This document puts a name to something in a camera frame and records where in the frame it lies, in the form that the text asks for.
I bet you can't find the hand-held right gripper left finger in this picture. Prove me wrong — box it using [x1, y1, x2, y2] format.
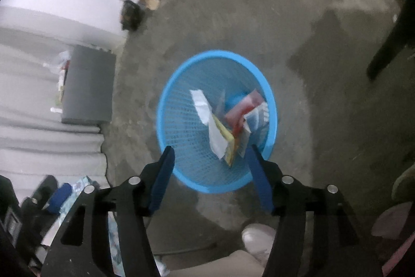
[42, 145, 176, 277]

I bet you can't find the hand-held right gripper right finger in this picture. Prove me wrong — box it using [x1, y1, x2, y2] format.
[245, 144, 383, 277]

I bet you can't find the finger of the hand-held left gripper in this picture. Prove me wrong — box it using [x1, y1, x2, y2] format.
[46, 182, 72, 215]
[20, 175, 59, 210]

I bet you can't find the red yellow snack packet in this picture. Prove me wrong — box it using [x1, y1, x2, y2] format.
[212, 116, 250, 167]

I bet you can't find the blue mesh basket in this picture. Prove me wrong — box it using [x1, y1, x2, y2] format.
[156, 50, 279, 194]

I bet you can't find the white wrapper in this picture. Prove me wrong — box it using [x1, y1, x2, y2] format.
[190, 89, 228, 160]

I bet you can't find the grey curtain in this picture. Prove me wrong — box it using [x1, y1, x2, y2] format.
[0, 37, 108, 196]

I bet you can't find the person's white pink shoe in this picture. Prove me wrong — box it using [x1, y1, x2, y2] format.
[241, 223, 279, 265]

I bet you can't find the person's beige trouser leg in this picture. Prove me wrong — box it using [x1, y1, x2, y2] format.
[159, 249, 267, 277]

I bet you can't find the grey cabinet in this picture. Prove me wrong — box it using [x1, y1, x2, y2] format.
[61, 45, 117, 125]

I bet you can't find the person's pink clothing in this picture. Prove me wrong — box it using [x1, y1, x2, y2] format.
[371, 201, 415, 277]

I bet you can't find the black box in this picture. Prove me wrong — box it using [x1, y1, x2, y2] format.
[120, 0, 146, 31]

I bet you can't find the black furniture leg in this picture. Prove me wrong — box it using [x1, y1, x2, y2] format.
[366, 0, 415, 82]

